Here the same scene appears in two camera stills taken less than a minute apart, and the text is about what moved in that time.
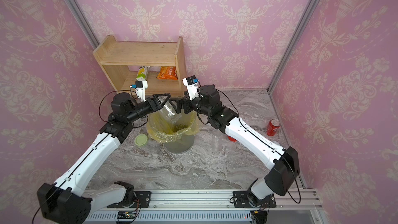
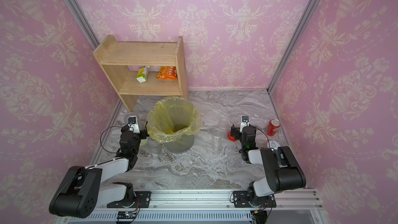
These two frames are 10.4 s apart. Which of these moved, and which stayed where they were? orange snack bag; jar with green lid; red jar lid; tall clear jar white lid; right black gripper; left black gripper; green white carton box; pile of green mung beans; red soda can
Moved: right black gripper; left black gripper; jar with green lid
Stayed: tall clear jar white lid; pile of green mung beans; red soda can; orange snack bag; red jar lid; green white carton box
